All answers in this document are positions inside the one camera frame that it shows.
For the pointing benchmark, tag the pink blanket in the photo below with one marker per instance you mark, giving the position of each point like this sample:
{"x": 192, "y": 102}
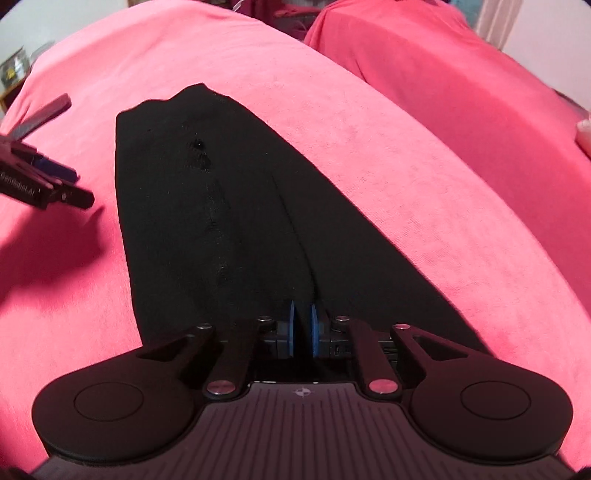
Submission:
{"x": 392, "y": 194}

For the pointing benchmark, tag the black pants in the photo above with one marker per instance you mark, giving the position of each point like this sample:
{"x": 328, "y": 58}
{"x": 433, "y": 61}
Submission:
{"x": 207, "y": 230}

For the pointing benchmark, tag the small framed picture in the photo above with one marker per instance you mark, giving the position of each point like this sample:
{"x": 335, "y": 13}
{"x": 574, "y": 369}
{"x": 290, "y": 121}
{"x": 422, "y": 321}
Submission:
{"x": 16, "y": 67}

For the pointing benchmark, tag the red bed cover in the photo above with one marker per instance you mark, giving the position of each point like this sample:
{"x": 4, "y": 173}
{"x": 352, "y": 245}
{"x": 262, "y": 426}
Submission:
{"x": 461, "y": 69}

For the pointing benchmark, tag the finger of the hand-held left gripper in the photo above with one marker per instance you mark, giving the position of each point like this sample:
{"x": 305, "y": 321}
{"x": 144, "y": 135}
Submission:
{"x": 44, "y": 115}
{"x": 57, "y": 171}

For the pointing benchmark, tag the cream embossed pillow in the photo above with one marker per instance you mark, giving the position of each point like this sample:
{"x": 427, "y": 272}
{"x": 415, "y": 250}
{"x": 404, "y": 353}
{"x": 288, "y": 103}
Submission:
{"x": 584, "y": 138}

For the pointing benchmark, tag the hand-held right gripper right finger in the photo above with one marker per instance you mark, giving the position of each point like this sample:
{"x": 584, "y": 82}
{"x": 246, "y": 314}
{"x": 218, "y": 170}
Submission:
{"x": 316, "y": 330}

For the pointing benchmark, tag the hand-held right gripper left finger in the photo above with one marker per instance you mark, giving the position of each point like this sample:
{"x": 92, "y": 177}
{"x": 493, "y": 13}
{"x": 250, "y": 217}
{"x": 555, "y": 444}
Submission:
{"x": 291, "y": 330}

